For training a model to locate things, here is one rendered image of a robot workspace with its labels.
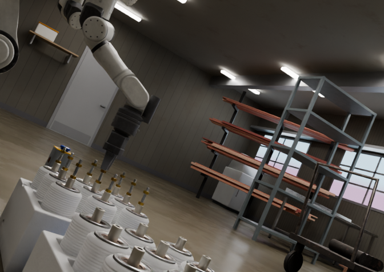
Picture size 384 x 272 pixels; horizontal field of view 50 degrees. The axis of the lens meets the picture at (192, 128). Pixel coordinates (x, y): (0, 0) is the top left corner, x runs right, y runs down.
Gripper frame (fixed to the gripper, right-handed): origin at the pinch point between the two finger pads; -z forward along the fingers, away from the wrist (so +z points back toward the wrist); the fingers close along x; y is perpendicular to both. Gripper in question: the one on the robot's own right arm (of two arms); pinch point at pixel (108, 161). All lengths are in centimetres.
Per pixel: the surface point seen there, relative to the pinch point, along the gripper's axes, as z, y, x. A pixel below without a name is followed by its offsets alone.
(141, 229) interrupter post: -9.1, 21.1, 38.3
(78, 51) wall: 158, -326, -822
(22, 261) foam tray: -31.8, -4.4, 25.0
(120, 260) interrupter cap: -11, 21, 66
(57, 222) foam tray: -19.4, -1.0, 23.1
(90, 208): -13.9, 4.0, 14.5
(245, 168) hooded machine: 77, 157, -917
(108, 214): -13.4, 9.4, 13.3
